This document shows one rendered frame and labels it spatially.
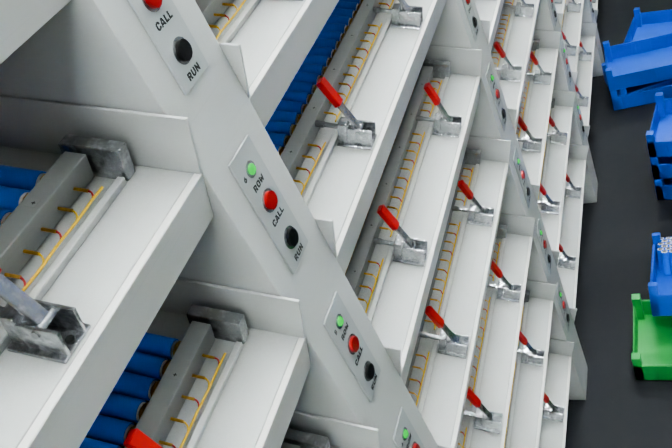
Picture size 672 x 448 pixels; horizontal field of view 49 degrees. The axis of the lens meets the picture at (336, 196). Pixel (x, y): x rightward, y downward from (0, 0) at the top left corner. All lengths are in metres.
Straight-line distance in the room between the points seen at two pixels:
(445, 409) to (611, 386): 0.94
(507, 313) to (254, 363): 0.78
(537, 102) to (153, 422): 1.41
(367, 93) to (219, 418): 0.46
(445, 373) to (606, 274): 1.15
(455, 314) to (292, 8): 0.57
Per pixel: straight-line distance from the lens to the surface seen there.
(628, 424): 1.86
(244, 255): 0.60
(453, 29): 1.24
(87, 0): 0.50
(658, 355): 1.96
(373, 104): 0.90
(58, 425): 0.46
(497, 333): 1.33
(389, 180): 1.02
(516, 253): 1.46
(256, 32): 0.70
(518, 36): 1.74
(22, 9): 0.47
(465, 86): 1.25
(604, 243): 2.24
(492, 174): 1.35
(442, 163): 1.09
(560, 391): 1.72
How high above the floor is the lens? 1.55
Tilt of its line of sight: 34 degrees down
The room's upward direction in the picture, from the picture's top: 27 degrees counter-clockwise
